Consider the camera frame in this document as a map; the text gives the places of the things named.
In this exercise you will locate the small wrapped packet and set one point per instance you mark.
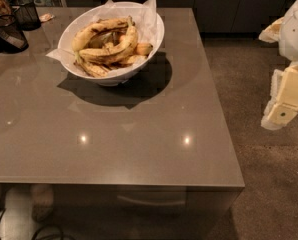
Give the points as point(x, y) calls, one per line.
point(46, 17)

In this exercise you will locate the black mesh desk tray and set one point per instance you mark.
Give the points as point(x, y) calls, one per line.
point(12, 38)

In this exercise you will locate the black mesh pen cup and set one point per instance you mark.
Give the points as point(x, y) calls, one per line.
point(26, 14)

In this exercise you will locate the lower left yellow banana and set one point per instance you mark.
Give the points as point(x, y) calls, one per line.
point(93, 70)

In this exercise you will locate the small right banana piece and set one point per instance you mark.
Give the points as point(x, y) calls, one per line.
point(143, 49)

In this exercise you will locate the top long yellow banana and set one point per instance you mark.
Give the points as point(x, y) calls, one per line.
point(83, 36)

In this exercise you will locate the white ceramic bowl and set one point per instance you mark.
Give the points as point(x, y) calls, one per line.
point(150, 29)

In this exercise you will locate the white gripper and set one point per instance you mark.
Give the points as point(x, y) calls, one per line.
point(295, 34)

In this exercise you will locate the curved front yellow banana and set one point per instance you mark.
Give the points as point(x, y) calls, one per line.
point(112, 54)

